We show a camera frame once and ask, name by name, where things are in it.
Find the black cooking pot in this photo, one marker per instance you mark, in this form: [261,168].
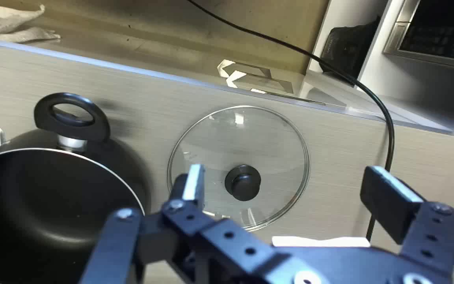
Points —
[43,211]

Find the white tape strip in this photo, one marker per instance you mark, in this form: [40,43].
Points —
[316,242]

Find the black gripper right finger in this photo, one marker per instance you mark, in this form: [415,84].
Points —
[395,206]

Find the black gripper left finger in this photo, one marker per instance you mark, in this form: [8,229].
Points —
[149,247]

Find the black bag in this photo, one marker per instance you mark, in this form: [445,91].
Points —
[350,48]

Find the white crumpled tape piece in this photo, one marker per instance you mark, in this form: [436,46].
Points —
[232,73]

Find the glass lid with black knob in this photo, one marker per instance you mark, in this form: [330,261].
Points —
[268,147]

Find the black device with silver frame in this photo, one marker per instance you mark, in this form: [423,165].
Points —
[442,26]

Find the white cloth rag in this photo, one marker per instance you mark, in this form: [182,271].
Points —
[0,21]

